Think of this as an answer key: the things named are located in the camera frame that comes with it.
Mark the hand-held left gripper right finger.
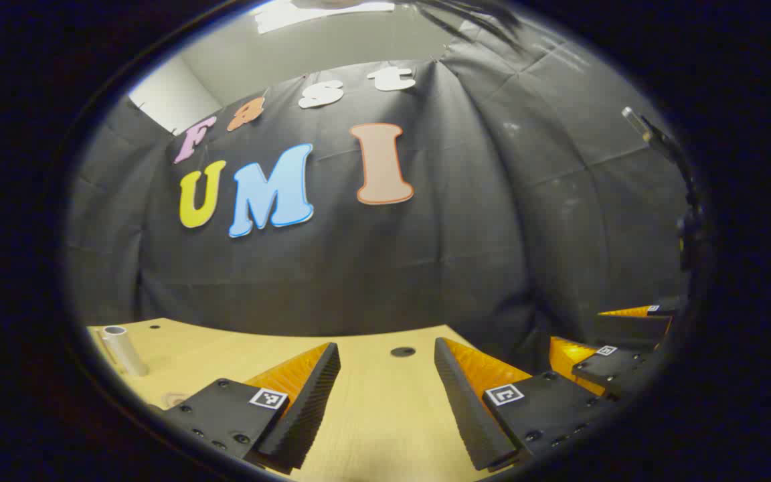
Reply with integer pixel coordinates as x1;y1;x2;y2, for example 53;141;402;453
434;337;618;473

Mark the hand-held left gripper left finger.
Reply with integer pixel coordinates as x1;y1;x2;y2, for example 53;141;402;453
161;341;343;471

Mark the light wooden desktop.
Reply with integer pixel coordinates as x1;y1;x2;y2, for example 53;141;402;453
88;318;553;479

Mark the black backdrop cloth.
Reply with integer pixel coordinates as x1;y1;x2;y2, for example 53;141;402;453
64;13;704;359

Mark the ceiling light panel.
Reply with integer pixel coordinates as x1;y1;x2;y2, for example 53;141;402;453
252;0;396;34

